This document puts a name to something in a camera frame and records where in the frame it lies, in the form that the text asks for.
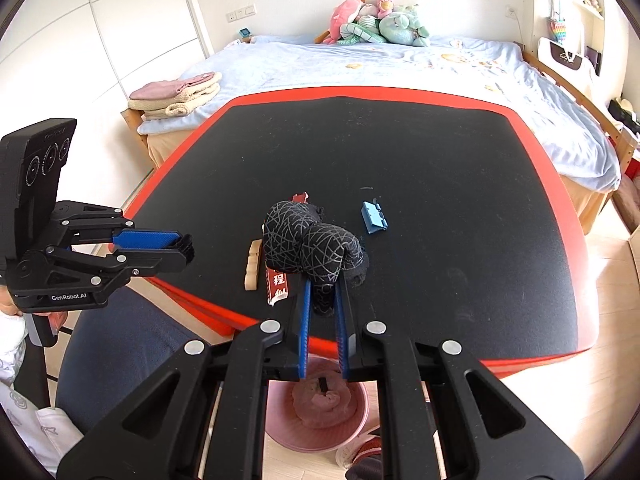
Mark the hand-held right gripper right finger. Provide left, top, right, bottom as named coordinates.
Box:
left=335, top=279, right=585, bottom=480

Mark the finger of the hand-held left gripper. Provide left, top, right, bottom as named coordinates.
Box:
left=17, top=245, right=195, bottom=292
left=47, top=200, right=195, bottom=253

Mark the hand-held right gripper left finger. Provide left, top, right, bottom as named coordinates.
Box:
left=56, top=278, right=313, bottom=480

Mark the black line-patterned cloth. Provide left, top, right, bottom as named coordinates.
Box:
left=261, top=200, right=372, bottom=317

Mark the pink waste bin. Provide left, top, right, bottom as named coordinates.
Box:
left=263, top=352, right=371, bottom=454

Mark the red and white wrapper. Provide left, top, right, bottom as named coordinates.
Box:
left=264, top=267, right=292, bottom=307

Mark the pink crumpled cloth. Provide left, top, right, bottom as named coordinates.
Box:
left=291, top=376, right=359, bottom=429

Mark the blue fabric chair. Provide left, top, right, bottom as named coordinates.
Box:
left=54, top=284, right=237, bottom=433

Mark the beige wooden block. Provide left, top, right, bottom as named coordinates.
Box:
left=243, top=239, right=265, bottom=292

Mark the white and red slipper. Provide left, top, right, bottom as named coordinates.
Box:
left=334, top=425, right=384, bottom=472

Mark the blue plastic clip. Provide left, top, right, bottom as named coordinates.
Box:
left=360, top=200, right=390, bottom=235

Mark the folded beige towel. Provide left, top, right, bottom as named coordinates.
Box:
left=127, top=81, right=221, bottom=121

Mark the white wardrobe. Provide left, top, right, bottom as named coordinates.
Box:
left=0, top=0, right=213, bottom=196

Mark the folded pink towel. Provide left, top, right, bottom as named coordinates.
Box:
left=129, top=71, right=223, bottom=103

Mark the white patterned clothing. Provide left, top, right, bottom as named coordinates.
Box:
left=0, top=385, right=84, bottom=477

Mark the green striped plush toy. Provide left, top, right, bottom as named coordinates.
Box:
left=337, top=14, right=387, bottom=47

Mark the pink plush toy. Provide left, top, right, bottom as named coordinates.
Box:
left=326, top=0, right=367, bottom=44

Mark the green elephant plush toy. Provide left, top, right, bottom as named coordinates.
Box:
left=378, top=3, right=432, bottom=48

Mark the bed with blue sheet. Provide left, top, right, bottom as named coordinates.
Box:
left=121, top=35, right=640, bottom=237

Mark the white tote bag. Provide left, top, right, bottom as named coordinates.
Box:
left=537, top=37, right=599, bottom=92

